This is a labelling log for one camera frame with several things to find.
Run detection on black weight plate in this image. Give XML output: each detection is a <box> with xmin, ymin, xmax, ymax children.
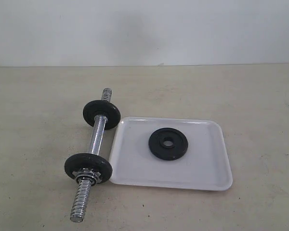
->
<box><xmin>64</xmin><ymin>153</ymin><xmax>113</xmax><ymax>183</ymax></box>
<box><xmin>83</xmin><ymin>100</ymin><xmax>121</xmax><ymax>130</ymax></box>
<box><xmin>148</xmin><ymin>128</ymin><xmax>188</xmax><ymax>161</ymax></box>

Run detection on chrome threaded dumbbell bar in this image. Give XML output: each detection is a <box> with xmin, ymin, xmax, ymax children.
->
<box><xmin>70</xmin><ymin>87</ymin><xmax>114</xmax><ymax>223</ymax></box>

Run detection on white rectangular tray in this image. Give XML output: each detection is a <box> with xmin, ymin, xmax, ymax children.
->
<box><xmin>109</xmin><ymin>116</ymin><xmax>233</xmax><ymax>191</ymax></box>

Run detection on chrome spinlock collar nut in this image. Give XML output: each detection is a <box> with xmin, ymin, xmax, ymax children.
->
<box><xmin>73</xmin><ymin>168</ymin><xmax>102</xmax><ymax>186</ymax></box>

